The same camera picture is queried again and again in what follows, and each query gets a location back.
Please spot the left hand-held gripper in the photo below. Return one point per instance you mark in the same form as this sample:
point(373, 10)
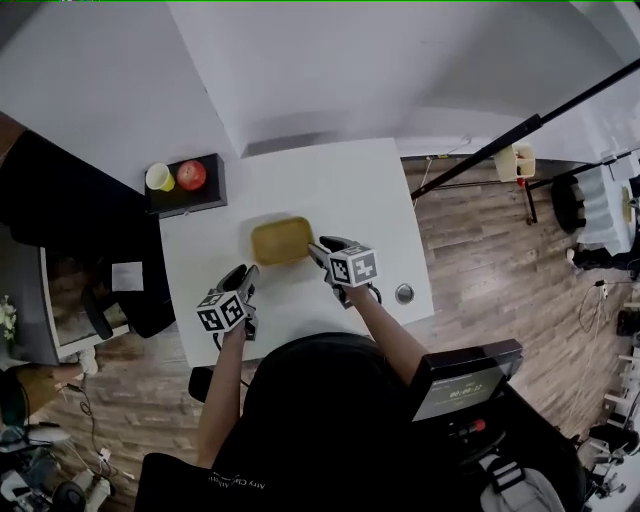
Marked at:
point(220, 312)

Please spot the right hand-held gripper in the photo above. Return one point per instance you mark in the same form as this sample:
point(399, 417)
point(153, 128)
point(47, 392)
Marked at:
point(352, 267)

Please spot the yellow plastic tray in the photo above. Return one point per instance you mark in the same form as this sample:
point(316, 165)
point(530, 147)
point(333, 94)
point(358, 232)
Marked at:
point(280, 242)

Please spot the person's right forearm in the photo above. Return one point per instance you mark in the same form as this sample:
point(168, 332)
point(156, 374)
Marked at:
point(395, 340)

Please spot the person's left forearm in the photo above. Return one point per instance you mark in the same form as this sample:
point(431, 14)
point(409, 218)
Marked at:
point(222, 400)

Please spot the black tray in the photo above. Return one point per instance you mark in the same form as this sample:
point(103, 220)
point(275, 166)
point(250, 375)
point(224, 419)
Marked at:
point(200, 202)

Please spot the black padded seat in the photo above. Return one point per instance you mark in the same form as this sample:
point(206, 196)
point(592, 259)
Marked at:
point(201, 385)

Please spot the white paper sheet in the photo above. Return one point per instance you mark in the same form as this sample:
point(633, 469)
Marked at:
point(126, 276)

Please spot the red apple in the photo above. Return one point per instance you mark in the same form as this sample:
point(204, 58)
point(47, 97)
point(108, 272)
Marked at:
point(191, 175)

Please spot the yellow paper cup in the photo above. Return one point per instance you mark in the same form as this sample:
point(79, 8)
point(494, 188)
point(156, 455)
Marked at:
point(159, 177)

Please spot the black office chair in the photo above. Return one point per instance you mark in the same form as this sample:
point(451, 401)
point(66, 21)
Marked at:
point(70, 210)

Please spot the black screen device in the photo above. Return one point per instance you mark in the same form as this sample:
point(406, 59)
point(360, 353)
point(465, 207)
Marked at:
point(460, 385)

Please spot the person's black shirt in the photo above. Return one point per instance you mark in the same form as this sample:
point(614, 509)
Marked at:
point(310, 465)

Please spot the white plastic bin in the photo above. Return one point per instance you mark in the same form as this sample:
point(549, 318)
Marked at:
point(512, 162)

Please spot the small white power strip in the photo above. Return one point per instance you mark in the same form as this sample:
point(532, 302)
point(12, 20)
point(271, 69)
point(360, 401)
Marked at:
point(105, 455)
point(601, 288)

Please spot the white flowers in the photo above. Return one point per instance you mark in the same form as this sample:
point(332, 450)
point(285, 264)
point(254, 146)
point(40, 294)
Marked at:
point(7, 317)

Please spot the black round stool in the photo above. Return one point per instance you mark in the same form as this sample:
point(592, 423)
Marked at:
point(567, 205)

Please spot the white tablecloth table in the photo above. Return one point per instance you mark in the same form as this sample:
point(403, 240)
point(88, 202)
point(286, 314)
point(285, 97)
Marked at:
point(600, 210)

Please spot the black speaker box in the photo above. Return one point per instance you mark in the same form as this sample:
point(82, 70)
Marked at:
point(629, 323)

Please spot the grey desk white frame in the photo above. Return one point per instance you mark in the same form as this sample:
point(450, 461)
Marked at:
point(25, 300)

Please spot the black metal stand frame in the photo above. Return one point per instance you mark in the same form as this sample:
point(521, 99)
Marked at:
point(525, 127)

